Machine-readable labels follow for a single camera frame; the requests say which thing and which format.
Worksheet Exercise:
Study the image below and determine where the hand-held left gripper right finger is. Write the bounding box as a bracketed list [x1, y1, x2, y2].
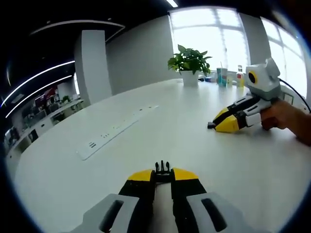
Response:
[170, 167, 245, 233]

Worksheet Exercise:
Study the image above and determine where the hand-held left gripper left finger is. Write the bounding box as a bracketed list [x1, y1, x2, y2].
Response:
[69, 169, 158, 233]

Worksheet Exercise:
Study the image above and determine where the black pronged plastic buckle part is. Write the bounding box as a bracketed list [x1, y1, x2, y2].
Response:
[154, 160, 171, 183]

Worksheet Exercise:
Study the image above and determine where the person's right hand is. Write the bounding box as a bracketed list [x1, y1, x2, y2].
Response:
[261, 100, 301, 132]

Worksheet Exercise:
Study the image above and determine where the yellow bottle with red label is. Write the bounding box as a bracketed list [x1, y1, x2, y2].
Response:
[236, 65, 245, 89]

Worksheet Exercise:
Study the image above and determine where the teal white drink cup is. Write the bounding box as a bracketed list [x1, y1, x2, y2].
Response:
[216, 62, 228, 87]

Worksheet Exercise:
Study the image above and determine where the large bright window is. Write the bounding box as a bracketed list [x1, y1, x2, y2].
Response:
[169, 7, 249, 73]
[260, 17, 306, 98]

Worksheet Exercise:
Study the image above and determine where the green plant in white pot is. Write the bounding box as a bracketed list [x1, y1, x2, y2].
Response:
[167, 44, 212, 87]

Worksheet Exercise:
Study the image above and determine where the white table socket panel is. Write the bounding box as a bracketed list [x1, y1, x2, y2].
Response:
[76, 104, 160, 161]

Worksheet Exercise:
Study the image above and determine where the row of white office desks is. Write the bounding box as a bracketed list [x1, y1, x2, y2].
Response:
[4, 98, 85, 158]

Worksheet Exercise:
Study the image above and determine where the white square pillar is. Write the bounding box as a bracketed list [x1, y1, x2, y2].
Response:
[74, 30, 113, 105]

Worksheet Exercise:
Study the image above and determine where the long ceiling light strip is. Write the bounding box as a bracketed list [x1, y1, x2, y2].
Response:
[1, 60, 76, 107]
[5, 75, 73, 118]

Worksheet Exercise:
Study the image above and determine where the curved white ceiling trim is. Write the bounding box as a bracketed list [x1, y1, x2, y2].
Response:
[29, 19, 126, 37]

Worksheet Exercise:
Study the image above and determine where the black cable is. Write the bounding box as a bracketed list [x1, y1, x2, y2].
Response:
[278, 78, 311, 115]

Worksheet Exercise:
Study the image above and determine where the red wall display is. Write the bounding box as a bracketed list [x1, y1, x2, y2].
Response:
[34, 88, 58, 107]

